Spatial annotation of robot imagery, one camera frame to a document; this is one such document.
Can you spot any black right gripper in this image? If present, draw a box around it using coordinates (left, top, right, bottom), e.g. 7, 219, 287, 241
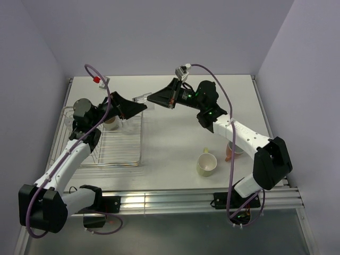
147, 78, 205, 111

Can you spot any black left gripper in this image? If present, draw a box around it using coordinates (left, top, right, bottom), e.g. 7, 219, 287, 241
91, 91, 147, 128

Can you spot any brown and white paper cup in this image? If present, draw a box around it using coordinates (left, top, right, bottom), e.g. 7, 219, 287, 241
103, 118, 119, 130

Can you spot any yellow-green ceramic mug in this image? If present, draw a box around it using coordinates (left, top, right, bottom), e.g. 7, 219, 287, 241
196, 147, 217, 177

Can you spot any orange ceramic mug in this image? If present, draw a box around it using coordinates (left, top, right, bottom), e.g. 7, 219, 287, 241
225, 141, 244, 162

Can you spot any large clear glass tumbler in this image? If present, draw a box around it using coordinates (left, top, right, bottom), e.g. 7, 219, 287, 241
121, 115, 141, 134

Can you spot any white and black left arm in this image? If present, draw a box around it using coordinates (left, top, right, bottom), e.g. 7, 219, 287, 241
18, 92, 147, 239

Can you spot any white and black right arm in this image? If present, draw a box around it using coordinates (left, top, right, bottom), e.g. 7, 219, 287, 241
147, 78, 293, 207

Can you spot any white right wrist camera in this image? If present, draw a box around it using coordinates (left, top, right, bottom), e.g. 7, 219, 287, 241
175, 63, 192, 82

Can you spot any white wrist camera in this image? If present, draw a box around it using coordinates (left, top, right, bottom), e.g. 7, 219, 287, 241
175, 63, 192, 82
93, 76, 110, 90

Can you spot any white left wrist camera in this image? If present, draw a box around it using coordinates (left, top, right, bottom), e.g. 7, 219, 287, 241
93, 76, 110, 90

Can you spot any metal wire dish rack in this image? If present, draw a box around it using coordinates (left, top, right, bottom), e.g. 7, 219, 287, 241
46, 107, 143, 169

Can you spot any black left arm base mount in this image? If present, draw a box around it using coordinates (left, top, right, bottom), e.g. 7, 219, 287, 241
71, 195, 122, 230

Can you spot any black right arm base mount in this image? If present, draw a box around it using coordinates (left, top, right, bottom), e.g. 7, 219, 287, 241
210, 191, 261, 225

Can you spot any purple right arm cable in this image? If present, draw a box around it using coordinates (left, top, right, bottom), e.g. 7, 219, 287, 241
190, 63, 266, 226

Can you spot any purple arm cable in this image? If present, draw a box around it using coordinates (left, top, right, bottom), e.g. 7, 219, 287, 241
190, 63, 266, 226
26, 64, 125, 239

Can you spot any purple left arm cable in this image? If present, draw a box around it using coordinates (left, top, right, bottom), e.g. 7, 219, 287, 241
26, 64, 125, 239

